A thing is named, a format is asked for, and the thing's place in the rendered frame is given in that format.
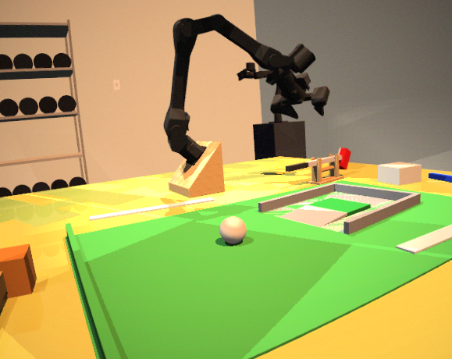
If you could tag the white flat bar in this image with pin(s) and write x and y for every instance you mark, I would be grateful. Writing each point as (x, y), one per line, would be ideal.
(423, 242)
(118, 213)

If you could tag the peach ball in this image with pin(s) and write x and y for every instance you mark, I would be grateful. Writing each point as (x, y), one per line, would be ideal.
(233, 230)

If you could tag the green mat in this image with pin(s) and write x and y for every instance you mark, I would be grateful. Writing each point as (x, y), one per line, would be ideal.
(172, 288)

